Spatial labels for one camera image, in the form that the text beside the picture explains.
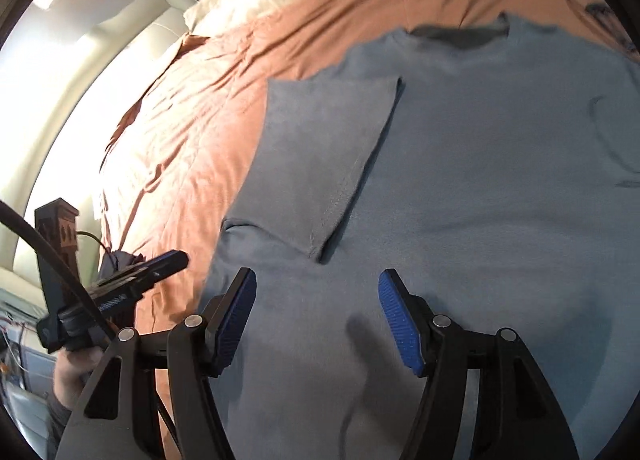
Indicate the grey t-shirt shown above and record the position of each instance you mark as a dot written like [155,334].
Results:
[475,165]

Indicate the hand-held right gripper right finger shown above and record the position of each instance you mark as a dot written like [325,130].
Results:
[400,325]

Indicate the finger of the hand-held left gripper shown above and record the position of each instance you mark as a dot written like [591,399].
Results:
[165,264]

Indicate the person's left hand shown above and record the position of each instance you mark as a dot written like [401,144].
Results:
[70,370]

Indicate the dark blue cloth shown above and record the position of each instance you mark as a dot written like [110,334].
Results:
[117,262]

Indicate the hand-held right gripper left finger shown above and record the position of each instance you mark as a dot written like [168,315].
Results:
[235,320]

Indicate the brown blanket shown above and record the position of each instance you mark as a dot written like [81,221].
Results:
[200,140]

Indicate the person's left forearm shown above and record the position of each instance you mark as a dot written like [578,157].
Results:
[57,422]

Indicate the cream leather sofa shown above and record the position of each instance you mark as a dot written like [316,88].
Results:
[150,40]

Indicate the cluttered white shelf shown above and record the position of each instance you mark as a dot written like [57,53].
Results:
[20,365]

